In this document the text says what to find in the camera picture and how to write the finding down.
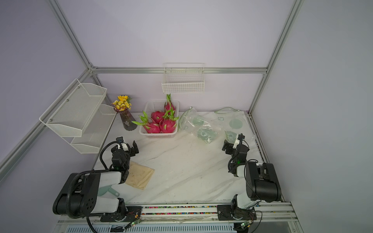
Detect white mesh two-tier shelf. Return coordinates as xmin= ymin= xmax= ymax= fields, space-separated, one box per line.
xmin=39 ymin=79 xmax=116 ymax=154

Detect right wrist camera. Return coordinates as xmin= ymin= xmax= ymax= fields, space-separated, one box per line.
xmin=233 ymin=134 xmax=245 ymax=149

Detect white wire wall basket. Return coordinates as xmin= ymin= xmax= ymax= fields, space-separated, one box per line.
xmin=162 ymin=63 xmax=205 ymax=94

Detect beige work glove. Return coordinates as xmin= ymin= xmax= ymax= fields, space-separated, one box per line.
xmin=125 ymin=162 xmax=154 ymax=190

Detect aluminium frame struts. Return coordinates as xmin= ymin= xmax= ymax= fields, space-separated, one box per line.
xmin=1 ymin=1 xmax=304 ymax=184

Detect yellow flowers in vase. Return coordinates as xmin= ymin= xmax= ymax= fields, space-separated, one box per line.
xmin=112 ymin=95 xmax=137 ymax=131

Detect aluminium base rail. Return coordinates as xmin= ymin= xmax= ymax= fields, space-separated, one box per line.
xmin=53 ymin=202 xmax=303 ymax=233

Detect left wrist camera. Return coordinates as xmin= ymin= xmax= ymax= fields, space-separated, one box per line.
xmin=116 ymin=137 xmax=130 ymax=151

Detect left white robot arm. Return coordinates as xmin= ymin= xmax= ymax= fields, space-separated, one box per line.
xmin=52 ymin=137 xmax=142 ymax=233

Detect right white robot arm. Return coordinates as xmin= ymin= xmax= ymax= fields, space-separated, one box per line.
xmin=222 ymin=139 xmax=282 ymax=212

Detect green hand brush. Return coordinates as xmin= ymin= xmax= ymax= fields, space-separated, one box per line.
xmin=97 ymin=185 xmax=120 ymax=197

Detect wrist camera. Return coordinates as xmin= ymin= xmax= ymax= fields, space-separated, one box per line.
xmin=116 ymin=137 xmax=130 ymax=151
xmin=233 ymin=134 xmax=245 ymax=149

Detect clear zip-top bag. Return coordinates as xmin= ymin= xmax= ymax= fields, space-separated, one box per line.
xmin=178 ymin=107 xmax=221 ymax=144
xmin=214 ymin=107 xmax=248 ymax=143

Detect white plastic basket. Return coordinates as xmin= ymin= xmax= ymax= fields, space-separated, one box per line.
xmin=137 ymin=99 xmax=179 ymax=138

